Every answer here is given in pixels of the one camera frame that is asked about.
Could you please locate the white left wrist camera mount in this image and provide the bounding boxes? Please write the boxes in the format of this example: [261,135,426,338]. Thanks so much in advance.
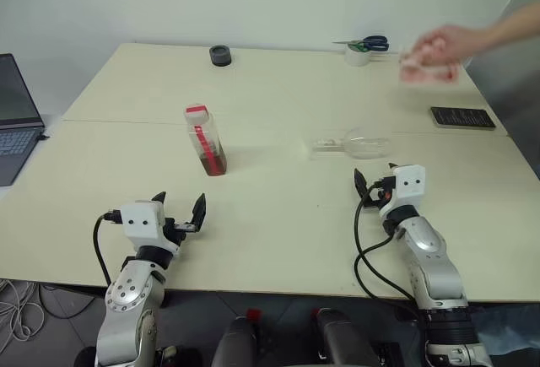
[119,199,181,256]

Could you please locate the dark rounded shape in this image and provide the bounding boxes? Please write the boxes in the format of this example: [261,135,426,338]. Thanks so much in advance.
[310,307,381,367]
[210,308,265,367]

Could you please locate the pink cloth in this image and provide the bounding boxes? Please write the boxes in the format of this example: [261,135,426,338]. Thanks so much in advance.
[397,45,462,87]

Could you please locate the grey laptop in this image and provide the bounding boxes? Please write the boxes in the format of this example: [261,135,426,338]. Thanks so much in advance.
[0,52,46,187]

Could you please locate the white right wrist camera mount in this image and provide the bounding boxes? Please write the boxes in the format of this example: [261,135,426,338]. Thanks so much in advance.
[378,165,427,221]

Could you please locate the clear bottle with red label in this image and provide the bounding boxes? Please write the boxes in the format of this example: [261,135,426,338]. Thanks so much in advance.
[184,104,230,178]

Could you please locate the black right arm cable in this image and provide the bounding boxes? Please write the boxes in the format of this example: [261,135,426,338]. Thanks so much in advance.
[353,184,425,303]

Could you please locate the person's bare hand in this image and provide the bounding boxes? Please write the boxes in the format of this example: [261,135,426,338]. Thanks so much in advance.
[411,24,468,67]

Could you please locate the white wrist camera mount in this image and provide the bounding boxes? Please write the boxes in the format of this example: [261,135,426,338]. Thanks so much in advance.
[378,165,427,221]
[119,199,181,256]

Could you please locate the clear wine glass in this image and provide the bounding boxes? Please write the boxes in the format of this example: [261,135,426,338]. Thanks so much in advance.
[309,126,392,161]

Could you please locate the black floor cable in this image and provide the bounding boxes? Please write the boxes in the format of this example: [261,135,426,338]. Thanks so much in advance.
[39,283,100,321]

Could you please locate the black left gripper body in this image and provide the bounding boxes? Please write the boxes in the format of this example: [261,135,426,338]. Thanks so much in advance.
[162,216,201,247]

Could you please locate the white tape roll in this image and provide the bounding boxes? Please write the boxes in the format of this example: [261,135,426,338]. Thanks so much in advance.
[343,41,373,67]

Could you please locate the white floor cables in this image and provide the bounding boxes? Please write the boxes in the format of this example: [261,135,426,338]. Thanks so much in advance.
[0,278,46,343]

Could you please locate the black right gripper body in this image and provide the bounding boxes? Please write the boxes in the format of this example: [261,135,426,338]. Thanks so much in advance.
[362,175,397,210]

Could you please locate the blue handled scissors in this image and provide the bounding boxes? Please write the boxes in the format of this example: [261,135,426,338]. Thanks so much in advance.
[331,35,391,53]

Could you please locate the grey partition panel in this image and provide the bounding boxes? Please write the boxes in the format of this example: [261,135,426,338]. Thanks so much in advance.
[462,37,540,158]

